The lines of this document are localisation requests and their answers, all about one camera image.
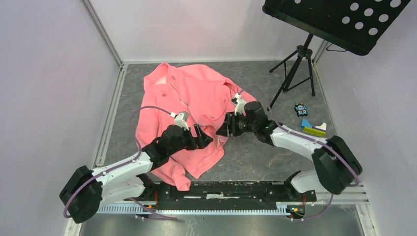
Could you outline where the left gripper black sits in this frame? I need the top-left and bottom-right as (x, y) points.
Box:
(168, 123), (212, 155)

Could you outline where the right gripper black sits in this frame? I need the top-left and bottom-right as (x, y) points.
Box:
(215, 111), (257, 138)

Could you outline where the pink zip-up jacket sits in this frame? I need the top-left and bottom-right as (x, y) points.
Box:
(135, 63), (241, 191)

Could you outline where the white object behind arm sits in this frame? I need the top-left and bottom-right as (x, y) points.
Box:
(314, 122), (327, 131)

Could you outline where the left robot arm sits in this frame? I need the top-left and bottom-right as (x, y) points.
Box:
(59, 124), (213, 223)

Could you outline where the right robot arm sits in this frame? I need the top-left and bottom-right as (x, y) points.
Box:
(216, 102), (363, 201)

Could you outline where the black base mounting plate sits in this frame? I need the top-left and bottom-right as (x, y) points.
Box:
(135, 181), (317, 210)

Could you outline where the small black blue toy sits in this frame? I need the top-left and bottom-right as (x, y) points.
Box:
(294, 103), (308, 117)

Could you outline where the blue yellow small object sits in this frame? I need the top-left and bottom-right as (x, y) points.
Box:
(300, 118), (327, 137)

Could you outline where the black music stand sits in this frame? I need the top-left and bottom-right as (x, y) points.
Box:
(262, 0), (409, 106)

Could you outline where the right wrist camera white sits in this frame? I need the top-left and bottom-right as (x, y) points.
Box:
(232, 93), (246, 116)

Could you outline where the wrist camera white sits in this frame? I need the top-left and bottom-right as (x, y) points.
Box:
(232, 93), (246, 116)
(170, 111), (189, 130)

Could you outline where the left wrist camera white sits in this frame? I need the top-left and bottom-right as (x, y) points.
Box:
(170, 111), (189, 130)

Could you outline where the white slotted cable duct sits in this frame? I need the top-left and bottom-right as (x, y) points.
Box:
(97, 203), (289, 216)

